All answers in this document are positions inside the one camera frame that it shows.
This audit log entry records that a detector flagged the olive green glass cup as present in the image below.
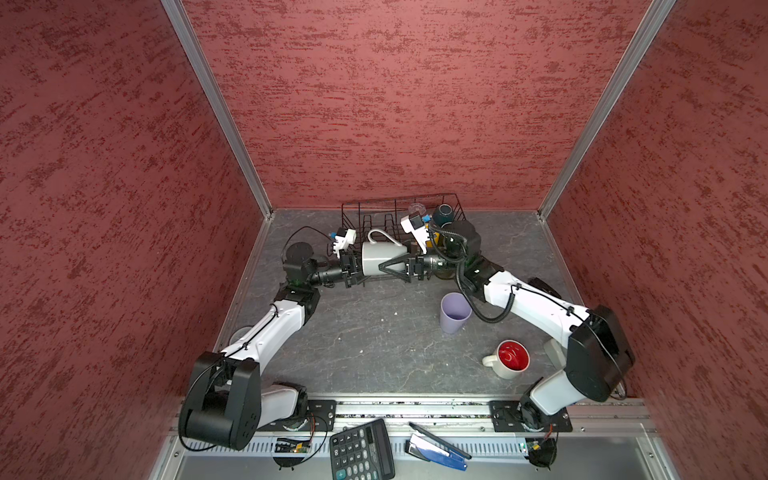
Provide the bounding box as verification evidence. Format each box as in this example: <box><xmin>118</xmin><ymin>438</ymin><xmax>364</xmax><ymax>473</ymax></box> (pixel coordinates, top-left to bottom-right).
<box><xmin>433</xmin><ymin>264</ymin><xmax>456</xmax><ymax>281</ymax></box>

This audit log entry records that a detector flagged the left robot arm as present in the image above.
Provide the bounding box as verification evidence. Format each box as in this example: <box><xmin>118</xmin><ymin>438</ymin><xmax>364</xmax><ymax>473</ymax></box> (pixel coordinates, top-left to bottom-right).
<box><xmin>178</xmin><ymin>242</ymin><xmax>364</xmax><ymax>450</ymax></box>

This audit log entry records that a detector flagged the left circuit board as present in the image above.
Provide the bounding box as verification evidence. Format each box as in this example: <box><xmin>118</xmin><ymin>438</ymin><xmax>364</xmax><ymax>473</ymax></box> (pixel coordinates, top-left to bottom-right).
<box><xmin>274</xmin><ymin>437</ymin><xmax>313</xmax><ymax>457</ymax></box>

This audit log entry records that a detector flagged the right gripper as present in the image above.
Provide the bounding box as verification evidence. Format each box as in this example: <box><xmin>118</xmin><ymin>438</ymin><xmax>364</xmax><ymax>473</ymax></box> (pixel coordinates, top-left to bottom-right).
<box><xmin>382</xmin><ymin>235</ymin><xmax>466</xmax><ymax>283</ymax></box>

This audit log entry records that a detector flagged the black small object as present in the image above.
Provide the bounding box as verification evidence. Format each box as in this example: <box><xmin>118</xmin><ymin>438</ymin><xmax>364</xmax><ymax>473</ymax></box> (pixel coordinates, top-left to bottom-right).
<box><xmin>527</xmin><ymin>277</ymin><xmax>562</xmax><ymax>299</ymax></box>

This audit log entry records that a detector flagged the circuit board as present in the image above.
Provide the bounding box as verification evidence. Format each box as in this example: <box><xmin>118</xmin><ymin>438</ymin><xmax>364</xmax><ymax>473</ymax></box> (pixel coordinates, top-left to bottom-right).
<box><xmin>274</xmin><ymin>437</ymin><xmax>313</xmax><ymax>457</ymax></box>
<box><xmin>526</xmin><ymin>438</ymin><xmax>557</xmax><ymax>463</ymax></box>

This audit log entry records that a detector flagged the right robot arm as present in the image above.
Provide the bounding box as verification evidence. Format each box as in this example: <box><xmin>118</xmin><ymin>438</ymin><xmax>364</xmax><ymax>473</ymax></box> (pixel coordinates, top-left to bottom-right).
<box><xmin>362</xmin><ymin>215</ymin><xmax>635</xmax><ymax>431</ymax></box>

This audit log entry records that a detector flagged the lilac plastic cup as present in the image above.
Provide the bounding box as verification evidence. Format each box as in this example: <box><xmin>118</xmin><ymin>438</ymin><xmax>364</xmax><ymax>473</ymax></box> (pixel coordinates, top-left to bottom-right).
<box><xmin>439</xmin><ymin>292</ymin><xmax>473</xmax><ymax>334</ymax></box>

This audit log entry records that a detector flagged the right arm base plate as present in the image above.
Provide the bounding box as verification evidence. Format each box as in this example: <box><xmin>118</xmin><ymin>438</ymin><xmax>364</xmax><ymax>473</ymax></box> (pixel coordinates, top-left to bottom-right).
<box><xmin>488</xmin><ymin>400</ymin><xmax>573</xmax><ymax>434</ymax></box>

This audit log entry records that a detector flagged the blue black stapler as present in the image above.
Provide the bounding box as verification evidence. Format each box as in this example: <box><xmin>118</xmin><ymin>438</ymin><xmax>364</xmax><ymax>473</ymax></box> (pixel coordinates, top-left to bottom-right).
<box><xmin>405</xmin><ymin>422</ymin><xmax>472</xmax><ymax>471</ymax></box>

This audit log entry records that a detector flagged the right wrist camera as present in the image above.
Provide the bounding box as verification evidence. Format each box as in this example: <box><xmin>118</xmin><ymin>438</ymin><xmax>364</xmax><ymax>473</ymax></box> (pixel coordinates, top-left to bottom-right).
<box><xmin>400</xmin><ymin>214</ymin><xmax>431</xmax><ymax>255</ymax></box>

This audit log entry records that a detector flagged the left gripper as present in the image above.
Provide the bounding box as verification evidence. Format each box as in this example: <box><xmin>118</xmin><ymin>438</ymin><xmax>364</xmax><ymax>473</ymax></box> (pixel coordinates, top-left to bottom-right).
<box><xmin>308</xmin><ymin>248</ymin><xmax>383</xmax><ymax>287</ymax></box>

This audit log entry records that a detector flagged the clear glass cup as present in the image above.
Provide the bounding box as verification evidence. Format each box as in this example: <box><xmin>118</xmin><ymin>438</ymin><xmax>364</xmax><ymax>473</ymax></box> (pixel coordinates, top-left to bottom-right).
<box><xmin>408</xmin><ymin>202</ymin><xmax>427</xmax><ymax>217</ymax></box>

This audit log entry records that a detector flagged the cream white mug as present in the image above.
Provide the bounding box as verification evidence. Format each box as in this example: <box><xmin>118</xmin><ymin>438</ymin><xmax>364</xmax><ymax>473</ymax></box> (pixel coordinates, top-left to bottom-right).
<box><xmin>361</xmin><ymin>228</ymin><xmax>408</xmax><ymax>277</ymax></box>

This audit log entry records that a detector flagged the black wire dish rack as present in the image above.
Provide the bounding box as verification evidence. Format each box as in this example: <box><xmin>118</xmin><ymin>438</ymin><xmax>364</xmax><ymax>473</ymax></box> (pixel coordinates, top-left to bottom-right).
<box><xmin>340</xmin><ymin>193</ymin><xmax>466</xmax><ymax>241</ymax></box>

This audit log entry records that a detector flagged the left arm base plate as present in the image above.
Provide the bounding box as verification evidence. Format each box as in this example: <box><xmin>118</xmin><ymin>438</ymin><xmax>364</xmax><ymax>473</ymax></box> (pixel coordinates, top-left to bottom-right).
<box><xmin>258</xmin><ymin>399</ymin><xmax>338</xmax><ymax>433</ymax></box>

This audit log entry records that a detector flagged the black calculator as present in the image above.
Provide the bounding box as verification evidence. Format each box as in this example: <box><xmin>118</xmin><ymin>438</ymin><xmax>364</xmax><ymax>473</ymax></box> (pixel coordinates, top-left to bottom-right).
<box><xmin>330</xmin><ymin>419</ymin><xmax>396</xmax><ymax>480</ymax></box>

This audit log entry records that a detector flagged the right circuit board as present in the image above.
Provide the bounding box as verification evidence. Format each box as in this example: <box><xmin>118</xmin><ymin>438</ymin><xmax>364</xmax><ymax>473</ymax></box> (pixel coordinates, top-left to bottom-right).
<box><xmin>526</xmin><ymin>438</ymin><xmax>557</xmax><ymax>463</ymax></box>

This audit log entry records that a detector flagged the dark green ceramic mug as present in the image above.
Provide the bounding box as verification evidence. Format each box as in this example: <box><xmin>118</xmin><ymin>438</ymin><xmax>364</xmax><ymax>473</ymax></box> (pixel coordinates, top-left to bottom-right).
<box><xmin>431</xmin><ymin>203</ymin><xmax>456</xmax><ymax>229</ymax></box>

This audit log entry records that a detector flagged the white mug red inside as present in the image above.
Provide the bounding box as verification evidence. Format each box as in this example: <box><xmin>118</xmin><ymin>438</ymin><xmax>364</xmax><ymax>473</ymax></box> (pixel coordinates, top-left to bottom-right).
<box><xmin>482</xmin><ymin>340</ymin><xmax>531</xmax><ymax>380</ymax></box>

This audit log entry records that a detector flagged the yellow mug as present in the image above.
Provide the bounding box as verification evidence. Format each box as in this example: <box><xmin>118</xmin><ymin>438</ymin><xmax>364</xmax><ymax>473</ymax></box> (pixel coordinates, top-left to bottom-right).
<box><xmin>427</xmin><ymin>228</ymin><xmax>440</xmax><ymax>248</ymax></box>

